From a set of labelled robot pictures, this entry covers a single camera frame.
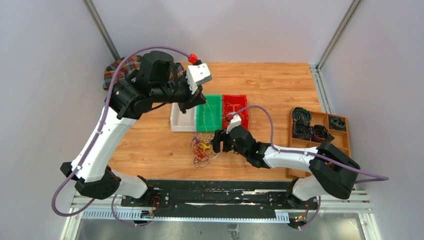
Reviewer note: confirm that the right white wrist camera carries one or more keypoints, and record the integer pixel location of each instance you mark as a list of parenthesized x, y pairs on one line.
[(233, 120)]

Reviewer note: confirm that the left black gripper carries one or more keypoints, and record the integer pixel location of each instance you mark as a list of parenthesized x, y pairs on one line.
[(192, 100)]

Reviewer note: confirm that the green plastic bin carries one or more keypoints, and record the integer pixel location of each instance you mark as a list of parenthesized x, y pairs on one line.
[(209, 116)]

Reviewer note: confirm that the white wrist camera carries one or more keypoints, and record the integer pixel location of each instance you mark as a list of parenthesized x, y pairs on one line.
[(197, 75), (233, 120)]

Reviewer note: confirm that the black coiled item centre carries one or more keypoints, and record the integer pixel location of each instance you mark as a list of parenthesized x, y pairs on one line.
[(320, 134)]

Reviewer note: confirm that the plaid cloth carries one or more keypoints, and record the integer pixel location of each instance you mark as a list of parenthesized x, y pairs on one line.
[(128, 70)]

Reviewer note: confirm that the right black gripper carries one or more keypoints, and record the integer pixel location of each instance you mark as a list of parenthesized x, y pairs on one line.
[(220, 136)]

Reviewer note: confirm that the white plastic bin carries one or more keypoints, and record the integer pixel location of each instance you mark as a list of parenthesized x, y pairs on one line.
[(183, 122)]

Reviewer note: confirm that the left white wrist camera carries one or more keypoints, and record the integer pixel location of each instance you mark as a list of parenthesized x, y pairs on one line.
[(197, 75)]

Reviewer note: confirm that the black coiled item upper left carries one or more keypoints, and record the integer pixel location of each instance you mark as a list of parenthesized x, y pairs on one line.
[(300, 113)]

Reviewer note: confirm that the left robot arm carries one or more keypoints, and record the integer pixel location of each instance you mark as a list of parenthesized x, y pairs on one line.
[(146, 82)]

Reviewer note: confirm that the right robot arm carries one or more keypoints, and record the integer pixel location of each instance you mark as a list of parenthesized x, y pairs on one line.
[(332, 172)]

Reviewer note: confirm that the red plastic bin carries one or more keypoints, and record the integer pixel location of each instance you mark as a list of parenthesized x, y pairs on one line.
[(233, 103)]

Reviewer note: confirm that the black coiled item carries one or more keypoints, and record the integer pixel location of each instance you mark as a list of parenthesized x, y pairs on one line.
[(320, 134), (337, 123), (300, 113), (302, 130)]

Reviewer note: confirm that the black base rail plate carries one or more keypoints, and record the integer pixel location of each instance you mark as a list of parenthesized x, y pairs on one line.
[(223, 199)]

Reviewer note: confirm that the wooden compartment tray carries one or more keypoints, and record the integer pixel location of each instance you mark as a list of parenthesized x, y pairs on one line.
[(341, 138)]

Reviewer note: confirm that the black coiled item lower left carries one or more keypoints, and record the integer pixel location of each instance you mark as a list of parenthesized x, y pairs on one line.
[(302, 130)]

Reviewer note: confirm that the black coiled item far right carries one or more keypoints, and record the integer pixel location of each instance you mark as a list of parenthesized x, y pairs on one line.
[(337, 123)]

